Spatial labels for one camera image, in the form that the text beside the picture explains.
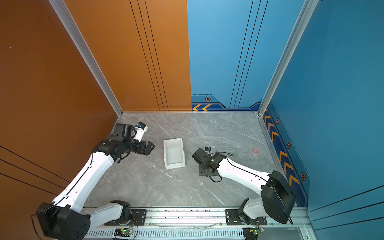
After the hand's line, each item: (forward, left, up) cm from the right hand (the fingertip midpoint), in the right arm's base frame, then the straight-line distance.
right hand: (203, 171), depth 83 cm
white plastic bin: (+15, +19, -5) cm, 24 cm away
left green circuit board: (-27, +39, -7) cm, 48 cm away
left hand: (+11, +30, +14) cm, 35 cm away
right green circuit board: (-27, -23, -8) cm, 36 cm away
